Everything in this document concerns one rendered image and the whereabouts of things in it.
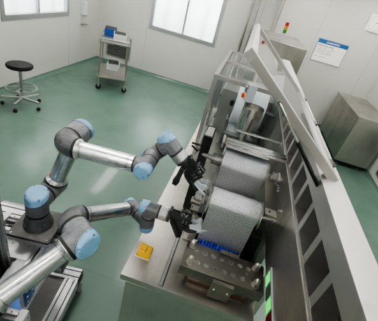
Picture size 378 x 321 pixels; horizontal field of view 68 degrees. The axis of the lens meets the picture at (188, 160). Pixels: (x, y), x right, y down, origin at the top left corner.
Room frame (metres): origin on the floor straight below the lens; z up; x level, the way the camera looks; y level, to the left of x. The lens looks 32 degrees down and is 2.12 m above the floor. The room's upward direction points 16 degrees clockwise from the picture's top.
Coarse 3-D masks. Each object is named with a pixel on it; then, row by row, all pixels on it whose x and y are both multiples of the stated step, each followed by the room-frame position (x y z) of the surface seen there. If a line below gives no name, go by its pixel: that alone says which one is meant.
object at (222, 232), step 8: (208, 216) 1.04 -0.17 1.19; (208, 224) 1.04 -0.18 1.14; (216, 224) 1.04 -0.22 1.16; (224, 224) 1.04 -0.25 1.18; (232, 224) 1.03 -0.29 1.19; (208, 232) 1.04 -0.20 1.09; (216, 232) 1.04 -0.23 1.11; (224, 232) 1.03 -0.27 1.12; (232, 232) 1.03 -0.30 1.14; (240, 232) 1.03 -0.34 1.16; (248, 232) 1.02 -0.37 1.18; (208, 240) 1.04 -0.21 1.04; (216, 240) 1.04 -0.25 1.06; (224, 240) 1.03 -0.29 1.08; (232, 240) 1.03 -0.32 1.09; (240, 240) 1.03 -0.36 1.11; (232, 248) 1.03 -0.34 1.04; (240, 248) 1.02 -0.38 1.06
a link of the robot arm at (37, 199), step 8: (24, 192) 1.02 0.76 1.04; (32, 192) 1.02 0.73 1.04; (40, 192) 1.04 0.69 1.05; (48, 192) 1.06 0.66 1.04; (24, 200) 0.99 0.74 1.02; (32, 200) 0.98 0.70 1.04; (40, 200) 1.00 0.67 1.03; (48, 200) 1.05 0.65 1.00; (32, 208) 0.97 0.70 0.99; (40, 208) 0.99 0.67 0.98; (48, 208) 1.04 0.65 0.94; (32, 216) 0.97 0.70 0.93; (40, 216) 0.99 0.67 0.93
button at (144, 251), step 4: (140, 244) 0.99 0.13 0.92; (144, 244) 1.00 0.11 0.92; (140, 248) 0.97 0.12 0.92; (144, 248) 0.97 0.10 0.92; (148, 248) 0.98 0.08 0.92; (152, 248) 0.99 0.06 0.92; (136, 252) 0.94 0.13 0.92; (140, 252) 0.94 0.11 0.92; (144, 252) 0.95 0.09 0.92; (148, 252) 0.96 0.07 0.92; (140, 256) 0.93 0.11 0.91; (144, 256) 0.93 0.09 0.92; (148, 256) 0.93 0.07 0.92
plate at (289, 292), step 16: (272, 144) 1.85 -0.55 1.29; (272, 160) 1.63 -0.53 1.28; (288, 176) 1.20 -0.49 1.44; (272, 192) 1.30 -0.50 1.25; (288, 192) 1.08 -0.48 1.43; (272, 208) 1.17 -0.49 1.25; (288, 208) 0.98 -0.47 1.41; (272, 224) 1.06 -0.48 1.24; (288, 224) 0.90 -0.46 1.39; (272, 240) 0.96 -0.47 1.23; (288, 240) 0.82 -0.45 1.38; (272, 256) 0.87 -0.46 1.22; (288, 256) 0.75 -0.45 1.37; (272, 272) 0.79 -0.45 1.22; (288, 272) 0.69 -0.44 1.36; (288, 288) 0.63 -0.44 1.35; (304, 288) 0.57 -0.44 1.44; (288, 304) 0.58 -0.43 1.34; (304, 304) 0.52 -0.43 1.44; (288, 320) 0.53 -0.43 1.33; (304, 320) 0.48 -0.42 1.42
